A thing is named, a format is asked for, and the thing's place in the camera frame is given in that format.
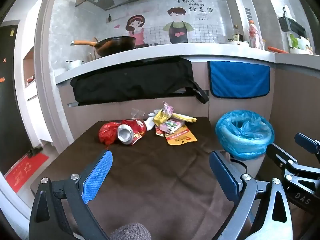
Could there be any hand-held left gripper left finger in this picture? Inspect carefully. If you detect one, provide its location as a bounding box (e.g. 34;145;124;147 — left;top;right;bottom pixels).
29;150;113;240

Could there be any plastic-wrapped red bottle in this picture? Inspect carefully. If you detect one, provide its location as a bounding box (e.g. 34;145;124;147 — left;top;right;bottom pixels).
247;20;263;49

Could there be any bin with blue plastic liner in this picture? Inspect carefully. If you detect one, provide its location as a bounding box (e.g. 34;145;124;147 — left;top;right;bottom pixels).
215;109;275;178

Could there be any pink and white snack wrapper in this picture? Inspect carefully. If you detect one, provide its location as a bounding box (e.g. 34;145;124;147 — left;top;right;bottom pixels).
162;102;175;118

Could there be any black wok with orange handle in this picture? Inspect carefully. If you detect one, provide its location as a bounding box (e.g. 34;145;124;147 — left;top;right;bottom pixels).
71;36;137;57

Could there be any orange carrot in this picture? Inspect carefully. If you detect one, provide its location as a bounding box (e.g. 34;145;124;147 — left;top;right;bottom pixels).
267;46;289;54

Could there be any person's left hand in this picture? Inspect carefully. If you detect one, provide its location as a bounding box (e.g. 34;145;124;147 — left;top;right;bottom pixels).
110;222;152;240

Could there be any long yellow snack wrapper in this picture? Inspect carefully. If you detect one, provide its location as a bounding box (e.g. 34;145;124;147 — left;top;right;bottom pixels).
172;112;197;123

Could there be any green leafy vegetable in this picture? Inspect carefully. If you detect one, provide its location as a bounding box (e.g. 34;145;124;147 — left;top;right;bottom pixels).
289;34;314;55

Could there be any dark sauce bottle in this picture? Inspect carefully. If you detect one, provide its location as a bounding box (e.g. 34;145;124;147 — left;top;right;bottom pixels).
232;25;244;42

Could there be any crushed red drink can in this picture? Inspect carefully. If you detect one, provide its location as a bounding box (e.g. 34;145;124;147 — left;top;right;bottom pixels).
117;119;148;146

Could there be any red plastic bag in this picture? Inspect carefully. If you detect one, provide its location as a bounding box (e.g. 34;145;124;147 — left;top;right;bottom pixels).
98;121;123;146

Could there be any black hanging bag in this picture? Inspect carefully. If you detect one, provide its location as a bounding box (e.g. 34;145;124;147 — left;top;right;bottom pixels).
70;57;209;107

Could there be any white pot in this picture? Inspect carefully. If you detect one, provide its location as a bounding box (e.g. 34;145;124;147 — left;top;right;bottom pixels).
65;59;83;71

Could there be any yellow and orange packet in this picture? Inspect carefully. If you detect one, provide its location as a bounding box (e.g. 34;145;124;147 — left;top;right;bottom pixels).
165;126;198;146

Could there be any black wall rack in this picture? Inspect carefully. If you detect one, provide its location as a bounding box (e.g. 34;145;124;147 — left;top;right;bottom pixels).
278;16;307;38

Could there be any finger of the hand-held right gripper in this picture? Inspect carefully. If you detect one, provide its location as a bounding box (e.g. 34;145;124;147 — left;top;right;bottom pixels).
294;132;320;154
266;143;300;170

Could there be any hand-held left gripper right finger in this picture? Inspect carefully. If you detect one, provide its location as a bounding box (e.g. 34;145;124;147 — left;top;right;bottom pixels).
209;151;293;240

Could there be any clear plastic wrapper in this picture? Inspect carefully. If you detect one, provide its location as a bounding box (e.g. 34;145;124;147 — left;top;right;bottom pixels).
130;108;147;120

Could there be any cartoon wall sticker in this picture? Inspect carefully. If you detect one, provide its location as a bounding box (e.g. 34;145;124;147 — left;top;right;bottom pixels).
107;0;225;45

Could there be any pink colourful candy wrapper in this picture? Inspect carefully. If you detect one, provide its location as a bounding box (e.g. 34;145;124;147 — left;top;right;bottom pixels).
159;120;185;133

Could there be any red floor mat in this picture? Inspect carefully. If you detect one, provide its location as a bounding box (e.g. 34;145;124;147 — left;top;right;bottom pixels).
4;152;50;193

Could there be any blue hanging towel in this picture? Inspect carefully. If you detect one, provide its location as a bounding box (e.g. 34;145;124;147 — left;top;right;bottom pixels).
207;60;271;99

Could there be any white kitchen counter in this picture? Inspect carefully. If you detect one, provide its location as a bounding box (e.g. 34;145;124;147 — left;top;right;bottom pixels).
54;42;320;85

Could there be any crumpled white tissue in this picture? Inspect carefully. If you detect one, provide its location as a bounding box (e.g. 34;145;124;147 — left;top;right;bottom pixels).
145;109;160;131

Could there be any black refrigerator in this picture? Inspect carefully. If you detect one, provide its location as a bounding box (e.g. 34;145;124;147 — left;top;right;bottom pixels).
0;25;33;175

